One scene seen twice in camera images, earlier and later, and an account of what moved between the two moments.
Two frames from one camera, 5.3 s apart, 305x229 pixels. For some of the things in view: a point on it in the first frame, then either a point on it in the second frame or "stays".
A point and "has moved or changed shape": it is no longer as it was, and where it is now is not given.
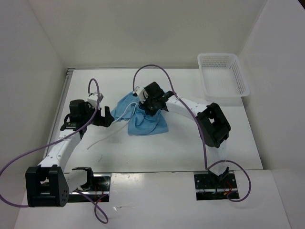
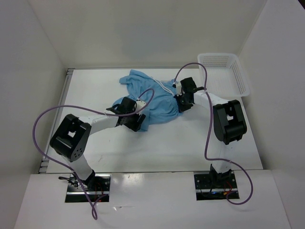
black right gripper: [150, 112] -> [182, 108]
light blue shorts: [140, 123] has moved or changed shape
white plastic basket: [224, 79] stays
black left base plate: [99, 192] stays
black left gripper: [105, 121] -> [136, 127]
